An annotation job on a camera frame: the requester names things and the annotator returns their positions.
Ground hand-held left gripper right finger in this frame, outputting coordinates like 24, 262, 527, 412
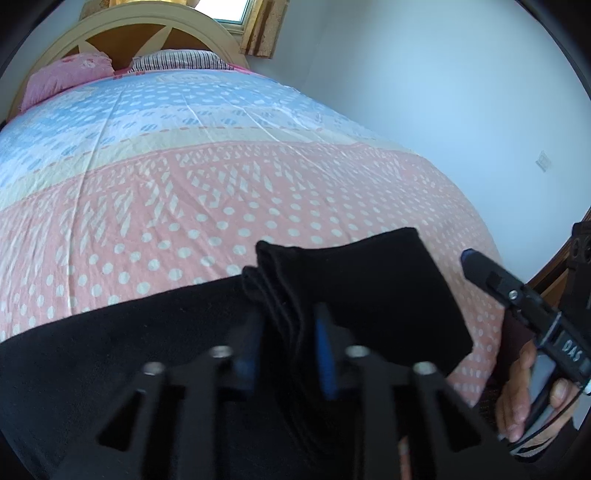
314, 304, 525, 480

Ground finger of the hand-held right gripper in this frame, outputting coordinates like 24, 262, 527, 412
570, 222, 591, 298
460, 248, 562, 334

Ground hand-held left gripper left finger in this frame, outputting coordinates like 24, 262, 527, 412
51, 314, 265, 480

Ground black pants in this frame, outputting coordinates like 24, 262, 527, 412
0, 227, 474, 480

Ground person's right hand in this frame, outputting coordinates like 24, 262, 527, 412
496, 342, 583, 445

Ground polka dot bed sheet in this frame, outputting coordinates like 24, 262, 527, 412
0, 65, 507, 412

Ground striped pillow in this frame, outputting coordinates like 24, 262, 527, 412
127, 49, 235, 73

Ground narrow yellow curtain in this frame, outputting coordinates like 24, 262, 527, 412
238, 0, 290, 60

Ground pink floral pillow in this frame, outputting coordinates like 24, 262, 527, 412
18, 52, 115, 112

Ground window behind headboard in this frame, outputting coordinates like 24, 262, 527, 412
194, 0, 257, 36

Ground cream wooden headboard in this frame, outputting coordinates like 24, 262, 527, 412
7, 2, 243, 123

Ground wide yellow curtain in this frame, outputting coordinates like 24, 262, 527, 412
108, 0, 200, 9

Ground brown wooden door frame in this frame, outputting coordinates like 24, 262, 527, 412
526, 208, 591, 303

